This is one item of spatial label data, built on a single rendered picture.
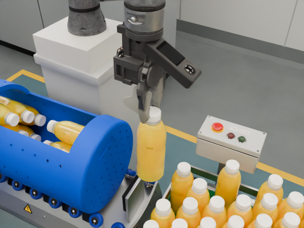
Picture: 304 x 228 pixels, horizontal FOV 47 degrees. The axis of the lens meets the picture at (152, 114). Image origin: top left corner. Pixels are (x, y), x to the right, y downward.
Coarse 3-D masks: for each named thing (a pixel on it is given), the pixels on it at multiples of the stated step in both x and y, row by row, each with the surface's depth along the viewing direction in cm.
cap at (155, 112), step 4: (152, 108) 77; (156, 108) 77; (152, 112) 76; (156, 112) 76; (160, 112) 76; (152, 116) 75; (156, 116) 75; (160, 116) 76; (148, 120) 75; (152, 120) 75; (156, 120) 75
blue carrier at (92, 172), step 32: (32, 96) 121; (0, 128) 98; (32, 128) 127; (96, 128) 93; (128, 128) 105; (0, 160) 99; (32, 160) 94; (64, 160) 90; (96, 160) 91; (128, 160) 112; (64, 192) 92; (96, 192) 97
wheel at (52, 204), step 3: (51, 198) 107; (48, 201) 108; (51, 201) 107; (54, 201) 107; (57, 201) 106; (60, 201) 106; (51, 204) 107; (54, 204) 107; (57, 204) 106; (60, 204) 107; (54, 207) 107; (57, 207) 107
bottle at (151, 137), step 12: (144, 132) 77; (156, 132) 76; (144, 144) 78; (156, 144) 78; (144, 156) 80; (156, 156) 80; (144, 168) 83; (156, 168) 83; (144, 180) 86; (156, 180) 86
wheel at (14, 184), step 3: (12, 180) 113; (15, 180) 112; (12, 183) 112; (15, 183) 112; (18, 183) 112; (21, 183) 111; (12, 186) 112; (15, 186) 112; (18, 186) 112; (21, 186) 111; (24, 186) 112; (15, 189) 112; (18, 189) 112; (21, 189) 112
